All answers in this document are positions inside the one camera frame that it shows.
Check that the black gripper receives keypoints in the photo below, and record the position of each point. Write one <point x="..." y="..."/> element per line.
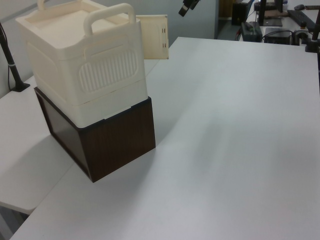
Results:
<point x="192" y="2"/>

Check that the cream plastic storage cabinet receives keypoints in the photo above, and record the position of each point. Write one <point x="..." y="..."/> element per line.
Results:
<point x="82" y="62"/>

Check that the black computer case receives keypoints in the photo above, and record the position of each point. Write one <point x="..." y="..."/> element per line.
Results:
<point x="241" y="13"/>

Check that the black device with green part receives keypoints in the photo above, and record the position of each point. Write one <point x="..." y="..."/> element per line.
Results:
<point x="251" y="31"/>

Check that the black monitor stand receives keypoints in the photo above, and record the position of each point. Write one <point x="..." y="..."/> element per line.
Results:
<point x="268" y="15"/>

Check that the black electronics box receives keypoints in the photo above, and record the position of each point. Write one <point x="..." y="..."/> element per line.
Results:
<point x="278" y="36"/>

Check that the black computer mouse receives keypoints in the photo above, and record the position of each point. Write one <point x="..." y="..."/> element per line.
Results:
<point x="300" y="7"/>

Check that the black keyboard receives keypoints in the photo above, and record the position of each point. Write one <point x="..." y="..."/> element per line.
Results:
<point x="301" y="18"/>

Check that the black clamp stand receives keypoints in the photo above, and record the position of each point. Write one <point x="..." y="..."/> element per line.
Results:
<point x="313" y="30"/>

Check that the dark brown wooden box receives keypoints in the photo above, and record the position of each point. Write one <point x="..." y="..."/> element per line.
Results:
<point x="117" y="140"/>

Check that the black camera stand pole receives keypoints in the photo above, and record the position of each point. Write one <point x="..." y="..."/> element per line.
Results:
<point x="11" y="65"/>

